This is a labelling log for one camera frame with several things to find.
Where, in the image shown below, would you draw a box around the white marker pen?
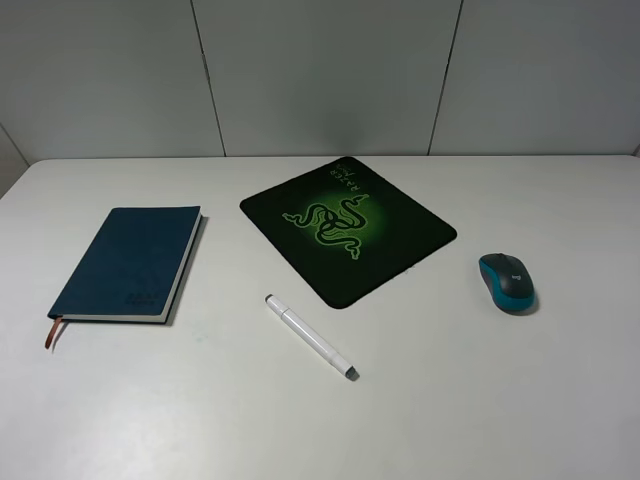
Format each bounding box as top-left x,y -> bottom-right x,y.
265,294 -> 359,381

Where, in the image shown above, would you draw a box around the black blue computer mouse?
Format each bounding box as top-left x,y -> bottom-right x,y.
478,253 -> 536,313

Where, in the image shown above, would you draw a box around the black green mouse pad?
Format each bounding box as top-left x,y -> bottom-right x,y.
240,157 -> 457,309

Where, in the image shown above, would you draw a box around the dark blue notebook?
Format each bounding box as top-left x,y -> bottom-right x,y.
45,206 -> 202,348

